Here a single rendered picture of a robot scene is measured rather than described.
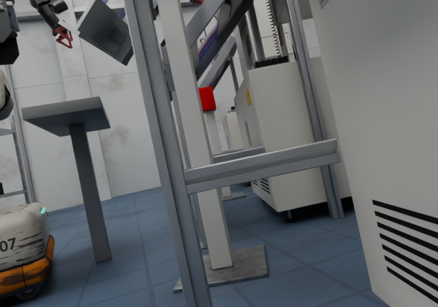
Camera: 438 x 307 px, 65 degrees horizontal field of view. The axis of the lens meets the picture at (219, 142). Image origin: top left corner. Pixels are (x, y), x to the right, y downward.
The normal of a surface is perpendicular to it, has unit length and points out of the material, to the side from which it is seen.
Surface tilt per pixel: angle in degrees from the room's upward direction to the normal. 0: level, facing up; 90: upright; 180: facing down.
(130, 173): 90
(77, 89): 90
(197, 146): 90
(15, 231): 90
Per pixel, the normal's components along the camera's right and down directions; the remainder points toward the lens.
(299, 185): 0.04, -0.03
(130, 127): 0.26, -0.07
